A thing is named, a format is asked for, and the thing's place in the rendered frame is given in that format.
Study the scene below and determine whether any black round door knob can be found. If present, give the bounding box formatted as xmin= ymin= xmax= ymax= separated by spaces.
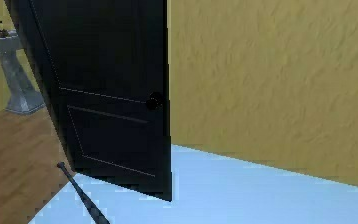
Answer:
xmin=145 ymin=91 xmax=165 ymax=111

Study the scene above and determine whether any grey pedestal sink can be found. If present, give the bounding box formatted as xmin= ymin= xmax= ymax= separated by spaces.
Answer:
xmin=0 ymin=30 xmax=46 ymax=115

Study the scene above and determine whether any black room door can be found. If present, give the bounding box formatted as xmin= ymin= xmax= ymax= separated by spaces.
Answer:
xmin=4 ymin=0 xmax=173 ymax=203

